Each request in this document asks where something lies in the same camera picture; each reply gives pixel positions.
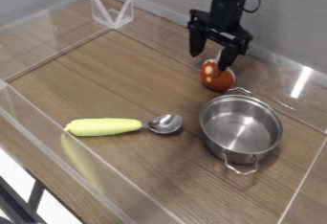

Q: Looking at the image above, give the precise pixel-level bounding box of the clear acrylic enclosure wall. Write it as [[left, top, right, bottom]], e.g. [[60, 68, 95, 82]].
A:
[[0, 0, 327, 224]]

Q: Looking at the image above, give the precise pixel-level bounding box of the toy mushroom red cap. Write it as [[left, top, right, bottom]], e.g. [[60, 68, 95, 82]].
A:
[[199, 52, 236, 92]]

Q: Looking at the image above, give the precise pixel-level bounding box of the clear acrylic corner bracket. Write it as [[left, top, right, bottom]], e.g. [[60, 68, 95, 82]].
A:
[[91, 0, 134, 30]]

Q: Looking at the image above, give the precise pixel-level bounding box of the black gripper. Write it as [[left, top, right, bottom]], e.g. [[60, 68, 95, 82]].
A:
[[187, 0, 252, 71]]

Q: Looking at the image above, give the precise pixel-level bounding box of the silver pot with handles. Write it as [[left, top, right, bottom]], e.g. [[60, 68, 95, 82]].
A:
[[199, 87, 283, 175]]

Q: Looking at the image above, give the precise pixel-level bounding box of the dark metal table frame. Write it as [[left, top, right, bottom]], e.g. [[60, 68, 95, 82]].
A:
[[0, 176, 47, 224]]

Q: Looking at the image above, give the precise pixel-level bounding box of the spoon with yellow handle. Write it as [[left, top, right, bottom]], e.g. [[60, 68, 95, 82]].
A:
[[64, 114, 184, 137]]

